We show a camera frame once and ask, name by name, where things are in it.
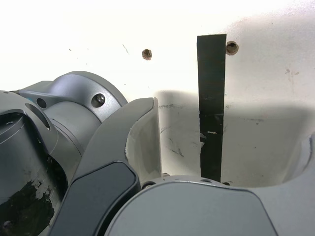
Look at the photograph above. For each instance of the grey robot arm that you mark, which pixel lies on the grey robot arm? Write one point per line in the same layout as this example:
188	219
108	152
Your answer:
71	110

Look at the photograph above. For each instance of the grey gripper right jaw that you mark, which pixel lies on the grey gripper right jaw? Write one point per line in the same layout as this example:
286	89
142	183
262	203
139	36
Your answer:
192	211

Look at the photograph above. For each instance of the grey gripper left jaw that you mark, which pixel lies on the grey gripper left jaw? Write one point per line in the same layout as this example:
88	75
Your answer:
98	177

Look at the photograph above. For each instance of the black tape strip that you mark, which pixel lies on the black tape strip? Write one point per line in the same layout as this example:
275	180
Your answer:
211	98

